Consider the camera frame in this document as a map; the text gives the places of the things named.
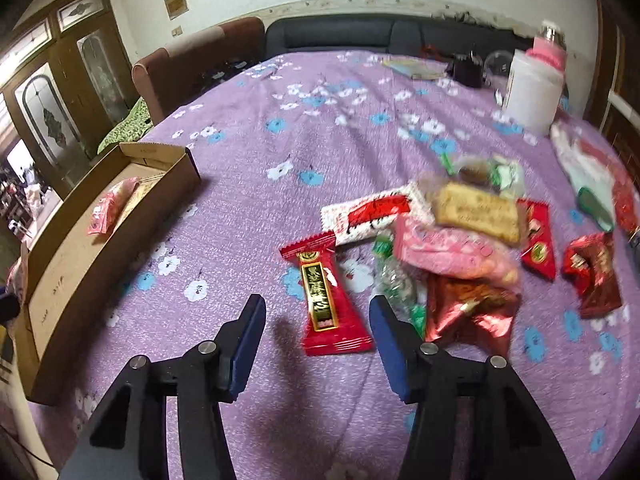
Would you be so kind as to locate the shallow cardboard box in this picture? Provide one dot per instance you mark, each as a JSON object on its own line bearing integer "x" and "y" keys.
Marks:
{"x": 75, "y": 270}

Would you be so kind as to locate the dark leather sofa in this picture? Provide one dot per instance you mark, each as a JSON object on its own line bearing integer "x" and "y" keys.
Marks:
{"x": 340, "y": 35}

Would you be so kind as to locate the red packet with round emblem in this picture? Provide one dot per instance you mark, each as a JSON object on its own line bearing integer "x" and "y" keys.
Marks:
{"x": 537, "y": 245}

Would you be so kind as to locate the dark red foil snack packet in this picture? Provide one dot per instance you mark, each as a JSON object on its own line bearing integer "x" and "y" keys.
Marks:
{"x": 595, "y": 275}
{"x": 465, "y": 310}

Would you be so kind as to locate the purple floral tablecloth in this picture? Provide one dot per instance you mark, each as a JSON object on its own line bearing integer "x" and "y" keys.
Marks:
{"x": 300, "y": 150}

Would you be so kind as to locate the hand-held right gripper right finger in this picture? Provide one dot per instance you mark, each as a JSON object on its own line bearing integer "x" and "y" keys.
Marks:
{"x": 392, "y": 360}

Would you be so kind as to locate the red bar packet gold label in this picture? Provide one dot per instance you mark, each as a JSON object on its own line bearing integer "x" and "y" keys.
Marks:
{"x": 327, "y": 295}

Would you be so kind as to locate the brown snack in clear wrapper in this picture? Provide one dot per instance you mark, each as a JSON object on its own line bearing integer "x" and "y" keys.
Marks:
{"x": 472, "y": 172}

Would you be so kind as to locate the wooden glass-panel door set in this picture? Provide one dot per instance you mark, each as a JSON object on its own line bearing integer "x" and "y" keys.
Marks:
{"x": 60, "y": 85}

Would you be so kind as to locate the teal booklet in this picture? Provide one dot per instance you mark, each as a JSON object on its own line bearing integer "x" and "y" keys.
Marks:
{"x": 415, "y": 67}

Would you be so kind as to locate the clear glass cup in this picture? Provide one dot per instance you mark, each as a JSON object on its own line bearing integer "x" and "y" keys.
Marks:
{"x": 495, "y": 62}

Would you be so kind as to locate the small wall plaque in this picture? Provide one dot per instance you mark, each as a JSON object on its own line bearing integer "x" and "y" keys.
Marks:
{"x": 176, "y": 2}

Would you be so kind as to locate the white and red snack packet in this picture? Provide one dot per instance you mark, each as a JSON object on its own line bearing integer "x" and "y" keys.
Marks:
{"x": 365, "y": 215}

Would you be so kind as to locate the white plastic jar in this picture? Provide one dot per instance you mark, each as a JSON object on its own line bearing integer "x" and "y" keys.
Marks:
{"x": 532, "y": 92}

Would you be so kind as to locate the clear packet of beige biscuits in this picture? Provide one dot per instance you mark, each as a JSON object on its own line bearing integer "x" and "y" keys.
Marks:
{"x": 475, "y": 210}

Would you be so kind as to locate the green and white snack packet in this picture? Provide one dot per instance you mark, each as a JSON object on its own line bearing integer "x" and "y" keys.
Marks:
{"x": 505, "y": 175}

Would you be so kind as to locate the brown armchair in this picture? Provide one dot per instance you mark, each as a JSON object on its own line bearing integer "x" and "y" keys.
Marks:
{"x": 190, "y": 65}

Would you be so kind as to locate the clear green candy packet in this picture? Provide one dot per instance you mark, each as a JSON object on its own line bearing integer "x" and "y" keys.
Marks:
{"x": 395, "y": 280}

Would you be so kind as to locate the green patterned cushion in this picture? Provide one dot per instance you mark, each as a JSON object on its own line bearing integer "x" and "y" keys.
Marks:
{"x": 125, "y": 127}

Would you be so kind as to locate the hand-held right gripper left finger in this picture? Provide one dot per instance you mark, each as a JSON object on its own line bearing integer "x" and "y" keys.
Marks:
{"x": 245, "y": 355}

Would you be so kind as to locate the pink thermos bottle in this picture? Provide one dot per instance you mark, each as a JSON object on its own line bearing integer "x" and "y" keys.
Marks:
{"x": 547, "y": 50}

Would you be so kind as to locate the long pink snack packet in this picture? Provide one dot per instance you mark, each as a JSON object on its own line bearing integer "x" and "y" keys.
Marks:
{"x": 450, "y": 255}

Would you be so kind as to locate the small pink snack packet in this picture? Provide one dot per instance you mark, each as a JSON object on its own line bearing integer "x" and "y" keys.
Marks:
{"x": 107, "y": 207}

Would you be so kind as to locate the red and white plastic bag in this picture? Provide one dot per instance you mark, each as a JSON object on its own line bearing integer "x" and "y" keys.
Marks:
{"x": 595, "y": 167}

